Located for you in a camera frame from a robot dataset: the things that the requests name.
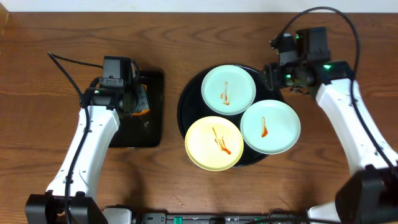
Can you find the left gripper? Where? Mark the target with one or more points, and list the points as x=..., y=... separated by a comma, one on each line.
x=142, y=99

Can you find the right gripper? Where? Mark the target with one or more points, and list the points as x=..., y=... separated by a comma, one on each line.
x=270, y=76

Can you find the orange sponge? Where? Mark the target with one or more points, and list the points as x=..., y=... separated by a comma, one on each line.
x=140, y=113

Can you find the light green plate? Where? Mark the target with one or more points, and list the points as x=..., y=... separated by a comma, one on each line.
x=270, y=127
x=228, y=89

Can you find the yellow plate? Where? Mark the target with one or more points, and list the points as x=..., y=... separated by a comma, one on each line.
x=214, y=143

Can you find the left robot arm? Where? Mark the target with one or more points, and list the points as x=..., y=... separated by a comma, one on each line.
x=71, y=196

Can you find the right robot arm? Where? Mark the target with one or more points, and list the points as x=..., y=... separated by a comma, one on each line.
x=370, y=195

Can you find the black rectangular tray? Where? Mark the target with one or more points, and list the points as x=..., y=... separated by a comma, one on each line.
x=144, y=130

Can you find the black round tray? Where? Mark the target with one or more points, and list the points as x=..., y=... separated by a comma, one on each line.
x=192, y=107

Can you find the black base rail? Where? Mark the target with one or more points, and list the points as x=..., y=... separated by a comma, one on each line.
x=199, y=218

